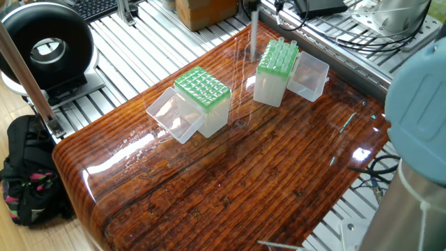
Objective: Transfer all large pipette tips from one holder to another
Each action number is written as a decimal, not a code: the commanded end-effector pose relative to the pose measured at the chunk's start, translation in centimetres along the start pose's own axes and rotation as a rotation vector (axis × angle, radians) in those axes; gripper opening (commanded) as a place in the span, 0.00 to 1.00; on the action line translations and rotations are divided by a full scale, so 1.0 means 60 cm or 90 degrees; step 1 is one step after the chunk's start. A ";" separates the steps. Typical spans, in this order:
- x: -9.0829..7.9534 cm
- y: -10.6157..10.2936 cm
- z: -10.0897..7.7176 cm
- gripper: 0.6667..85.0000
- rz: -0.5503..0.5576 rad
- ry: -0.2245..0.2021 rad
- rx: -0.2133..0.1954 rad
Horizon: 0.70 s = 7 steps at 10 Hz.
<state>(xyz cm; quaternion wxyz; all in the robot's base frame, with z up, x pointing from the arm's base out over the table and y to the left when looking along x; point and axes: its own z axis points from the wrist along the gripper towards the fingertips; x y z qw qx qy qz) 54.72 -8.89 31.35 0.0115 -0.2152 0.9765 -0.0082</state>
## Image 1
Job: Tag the clear pipette box green rack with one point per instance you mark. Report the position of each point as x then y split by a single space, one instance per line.
202 97
275 77

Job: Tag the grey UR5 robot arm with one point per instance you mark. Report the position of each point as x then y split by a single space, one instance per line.
418 125

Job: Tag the cardboard box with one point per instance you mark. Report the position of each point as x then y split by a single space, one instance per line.
209 14

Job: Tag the thin white plastic strip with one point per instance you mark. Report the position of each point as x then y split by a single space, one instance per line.
280 245

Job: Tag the black keyboard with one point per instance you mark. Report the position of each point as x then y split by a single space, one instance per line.
94 8

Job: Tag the black backpack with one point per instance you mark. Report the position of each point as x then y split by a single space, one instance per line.
31 174

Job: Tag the brown wooden pole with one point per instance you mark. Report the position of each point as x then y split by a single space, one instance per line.
28 84

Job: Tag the silver metal bracket post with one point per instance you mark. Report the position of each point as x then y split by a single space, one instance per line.
128 10

